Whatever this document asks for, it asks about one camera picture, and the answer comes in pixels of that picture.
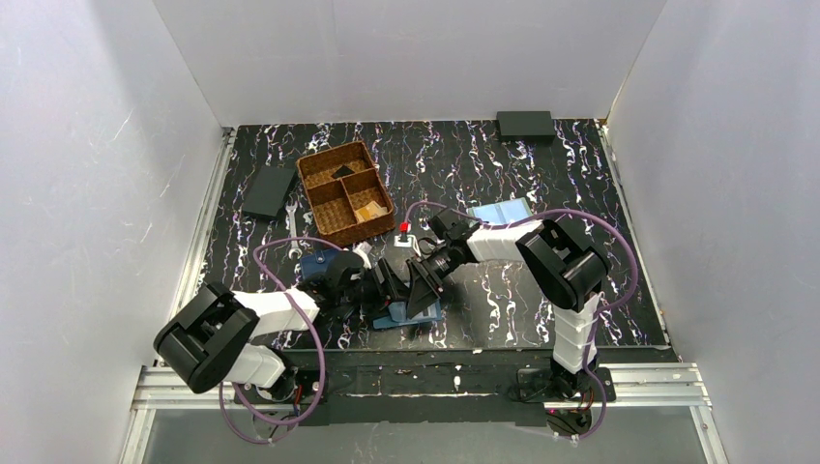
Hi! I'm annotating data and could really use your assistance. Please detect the black box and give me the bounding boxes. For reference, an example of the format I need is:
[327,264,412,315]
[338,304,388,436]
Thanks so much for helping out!
[496,111,556,142]
[242,166,296,220]

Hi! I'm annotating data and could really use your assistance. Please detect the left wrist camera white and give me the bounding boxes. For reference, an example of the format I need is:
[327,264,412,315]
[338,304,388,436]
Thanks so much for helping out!
[351,241,372,270]

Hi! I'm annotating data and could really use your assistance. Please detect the black box back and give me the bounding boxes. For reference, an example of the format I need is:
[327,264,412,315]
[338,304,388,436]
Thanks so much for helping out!
[496,111,556,142]

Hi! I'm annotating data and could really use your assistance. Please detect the brown wicker divided basket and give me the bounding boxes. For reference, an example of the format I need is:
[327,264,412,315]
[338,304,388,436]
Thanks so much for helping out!
[296,141,396,247]

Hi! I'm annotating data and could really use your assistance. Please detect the teal open card holder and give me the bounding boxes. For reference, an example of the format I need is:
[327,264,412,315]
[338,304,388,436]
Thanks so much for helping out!
[467,198,533,225]

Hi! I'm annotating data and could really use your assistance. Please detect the tan item in basket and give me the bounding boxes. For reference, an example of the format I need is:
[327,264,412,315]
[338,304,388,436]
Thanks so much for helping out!
[354,201,388,222]

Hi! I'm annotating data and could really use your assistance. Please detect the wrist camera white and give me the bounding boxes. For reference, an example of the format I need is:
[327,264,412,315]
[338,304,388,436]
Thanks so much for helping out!
[351,241,372,270]
[394,221,418,252]

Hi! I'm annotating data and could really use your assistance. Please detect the silver wrench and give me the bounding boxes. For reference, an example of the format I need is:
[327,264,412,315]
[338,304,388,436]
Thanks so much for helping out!
[285,202,302,259]

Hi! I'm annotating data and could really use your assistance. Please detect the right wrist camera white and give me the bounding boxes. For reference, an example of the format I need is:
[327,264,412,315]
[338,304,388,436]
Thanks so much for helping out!
[394,221,418,252]

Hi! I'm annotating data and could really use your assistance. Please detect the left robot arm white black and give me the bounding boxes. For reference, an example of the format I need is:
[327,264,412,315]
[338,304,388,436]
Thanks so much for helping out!
[153,251,411,393]

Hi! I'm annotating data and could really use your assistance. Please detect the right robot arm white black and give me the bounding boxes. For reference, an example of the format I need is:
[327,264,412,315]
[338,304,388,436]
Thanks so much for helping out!
[405,209,611,395]

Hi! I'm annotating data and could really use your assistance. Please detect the blue card holder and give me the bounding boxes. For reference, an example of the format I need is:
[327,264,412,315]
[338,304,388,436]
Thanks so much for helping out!
[371,299,443,331]

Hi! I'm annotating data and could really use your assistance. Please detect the black card in basket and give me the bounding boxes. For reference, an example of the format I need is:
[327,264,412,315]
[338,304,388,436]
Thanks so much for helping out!
[332,164,356,179]

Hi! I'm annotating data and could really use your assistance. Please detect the dark blue pouch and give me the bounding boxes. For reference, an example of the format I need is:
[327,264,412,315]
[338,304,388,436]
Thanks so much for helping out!
[299,248,338,284]

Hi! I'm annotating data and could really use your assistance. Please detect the black box left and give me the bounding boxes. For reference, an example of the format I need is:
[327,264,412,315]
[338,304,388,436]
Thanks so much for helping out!
[242,166,296,220]

